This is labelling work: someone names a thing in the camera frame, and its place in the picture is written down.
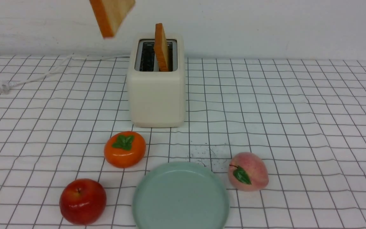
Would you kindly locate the toast slice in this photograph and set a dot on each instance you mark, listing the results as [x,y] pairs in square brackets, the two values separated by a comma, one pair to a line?
[161,48]
[110,14]

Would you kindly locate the cream white toaster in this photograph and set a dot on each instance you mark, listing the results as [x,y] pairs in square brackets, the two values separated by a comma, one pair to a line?
[157,99]

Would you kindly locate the orange persimmon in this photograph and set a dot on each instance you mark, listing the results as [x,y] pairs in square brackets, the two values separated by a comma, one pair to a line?
[125,149]

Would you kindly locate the pale green plate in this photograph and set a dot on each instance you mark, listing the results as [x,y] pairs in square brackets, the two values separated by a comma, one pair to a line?
[180,195]

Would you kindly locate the pink peach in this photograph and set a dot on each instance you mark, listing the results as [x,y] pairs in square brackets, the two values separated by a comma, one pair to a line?
[247,172]

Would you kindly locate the red apple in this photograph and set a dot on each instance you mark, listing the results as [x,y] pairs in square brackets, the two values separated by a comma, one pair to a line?
[83,201]

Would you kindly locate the white grid tablecloth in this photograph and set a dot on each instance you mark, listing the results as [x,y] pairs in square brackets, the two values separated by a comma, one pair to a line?
[306,119]

